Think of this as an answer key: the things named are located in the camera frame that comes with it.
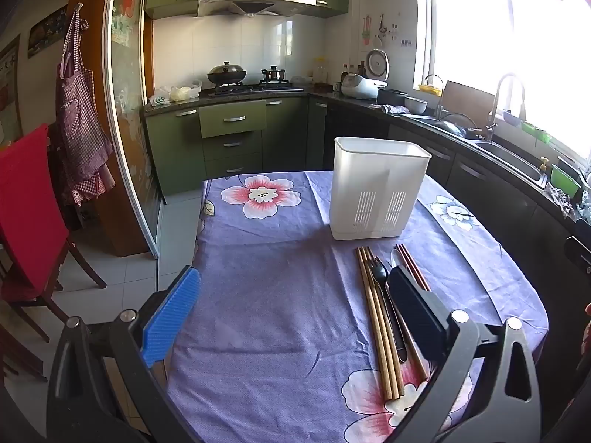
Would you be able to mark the dark sauce bottles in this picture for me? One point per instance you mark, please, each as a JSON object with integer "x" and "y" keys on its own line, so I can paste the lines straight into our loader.
{"x": 350, "y": 73}

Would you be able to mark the steel spoon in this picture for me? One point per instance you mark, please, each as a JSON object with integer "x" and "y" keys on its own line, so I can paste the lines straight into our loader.
{"x": 395, "y": 258}

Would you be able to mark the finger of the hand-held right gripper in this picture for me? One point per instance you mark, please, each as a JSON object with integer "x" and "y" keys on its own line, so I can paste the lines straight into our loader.
{"x": 579, "y": 254}

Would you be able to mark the green base cabinets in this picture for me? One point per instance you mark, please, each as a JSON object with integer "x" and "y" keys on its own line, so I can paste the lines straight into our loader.
{"x": 180, "y": 147}

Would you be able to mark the small steel faucet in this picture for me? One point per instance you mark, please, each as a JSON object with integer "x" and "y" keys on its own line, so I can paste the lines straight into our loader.
{"x": 437, "y": 94}

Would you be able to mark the black spoon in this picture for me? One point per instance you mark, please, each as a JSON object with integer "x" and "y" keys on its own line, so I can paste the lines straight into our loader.
{"x": 378, "y": 271}

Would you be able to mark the dish cloth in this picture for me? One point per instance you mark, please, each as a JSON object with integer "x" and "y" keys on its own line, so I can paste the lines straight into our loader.
{"x": 559, "y": 198}

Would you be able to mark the glass sliding door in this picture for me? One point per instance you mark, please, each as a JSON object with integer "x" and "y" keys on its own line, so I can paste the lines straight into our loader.
{"x": 131, "y": 124}

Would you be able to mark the red covered wooden chair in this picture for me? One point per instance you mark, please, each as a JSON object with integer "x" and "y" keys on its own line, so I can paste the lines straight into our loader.
{"x": 27, "y": 203}

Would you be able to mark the white rice cooker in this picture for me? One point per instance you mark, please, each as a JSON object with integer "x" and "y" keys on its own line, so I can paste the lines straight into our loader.
{"x": 364, "y": 85}

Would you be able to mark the checked apron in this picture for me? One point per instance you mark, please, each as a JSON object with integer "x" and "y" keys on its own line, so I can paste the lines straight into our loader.
{"x": 78, "y": 124}

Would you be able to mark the purple floral tablecloth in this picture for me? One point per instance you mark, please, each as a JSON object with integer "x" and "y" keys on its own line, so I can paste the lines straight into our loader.
{"x": 277, "y": 286}

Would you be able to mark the dark base cabinets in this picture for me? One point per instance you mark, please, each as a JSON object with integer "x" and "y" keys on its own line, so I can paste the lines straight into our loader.
{"x": 485, "y": 194}

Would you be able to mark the gas stove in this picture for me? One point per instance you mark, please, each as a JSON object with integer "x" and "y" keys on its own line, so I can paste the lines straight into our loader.
{"x": 258, "y": 88}

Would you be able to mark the wall poster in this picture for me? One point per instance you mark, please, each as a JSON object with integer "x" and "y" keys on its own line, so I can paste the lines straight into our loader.
{"x": 46, "y": 30}

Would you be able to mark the white bowl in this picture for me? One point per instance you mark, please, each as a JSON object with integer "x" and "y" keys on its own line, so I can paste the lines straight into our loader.
{"x": 415, "y": 104}

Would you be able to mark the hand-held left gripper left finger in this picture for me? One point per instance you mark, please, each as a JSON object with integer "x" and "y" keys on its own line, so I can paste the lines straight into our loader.
{"x": 171, "y": 318}

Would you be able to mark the green basin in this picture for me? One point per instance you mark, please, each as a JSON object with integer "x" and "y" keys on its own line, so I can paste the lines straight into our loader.
{"x": 564, "y": 180}

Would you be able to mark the brown cutting board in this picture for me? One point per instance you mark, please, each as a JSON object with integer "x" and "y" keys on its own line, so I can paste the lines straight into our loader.
{"x": 468, "y": 101}

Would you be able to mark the white plastic utensil holder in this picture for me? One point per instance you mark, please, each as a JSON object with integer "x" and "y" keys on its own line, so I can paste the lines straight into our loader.
{"x": 364, "y": 184}

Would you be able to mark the steel sink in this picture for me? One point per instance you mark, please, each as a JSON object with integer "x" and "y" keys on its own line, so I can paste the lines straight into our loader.
{"x": 512, "y": 159}

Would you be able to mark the window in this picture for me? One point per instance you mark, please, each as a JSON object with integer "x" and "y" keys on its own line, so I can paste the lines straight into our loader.
{"x": 508, "y": 27}

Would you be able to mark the tall steel faucet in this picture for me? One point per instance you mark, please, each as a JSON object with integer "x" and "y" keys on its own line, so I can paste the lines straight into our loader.
{"x": 501, "y": 97}

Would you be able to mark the green plastic tray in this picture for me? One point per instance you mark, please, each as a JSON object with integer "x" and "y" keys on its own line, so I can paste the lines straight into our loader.
{"x": 535, "y": 131}

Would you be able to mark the small black pot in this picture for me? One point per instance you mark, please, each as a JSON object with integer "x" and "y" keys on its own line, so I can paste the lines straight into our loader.
{"x": 273, "y": 75}

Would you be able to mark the black pan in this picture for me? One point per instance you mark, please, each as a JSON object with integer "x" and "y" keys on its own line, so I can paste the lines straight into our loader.
{"x": 391, "y": 96}

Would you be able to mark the white plastic bag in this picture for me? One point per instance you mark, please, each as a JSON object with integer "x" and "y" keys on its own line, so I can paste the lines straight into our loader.
{"x": 184, "y": 92}
{"x": 159, "y": 98}

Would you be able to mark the black wok with lid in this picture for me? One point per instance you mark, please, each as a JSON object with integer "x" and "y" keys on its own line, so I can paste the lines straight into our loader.
{"x": 226, "y": 74}

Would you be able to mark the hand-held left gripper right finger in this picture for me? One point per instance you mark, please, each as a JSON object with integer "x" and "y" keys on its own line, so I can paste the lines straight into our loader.
{"x": 415, "y": 314}

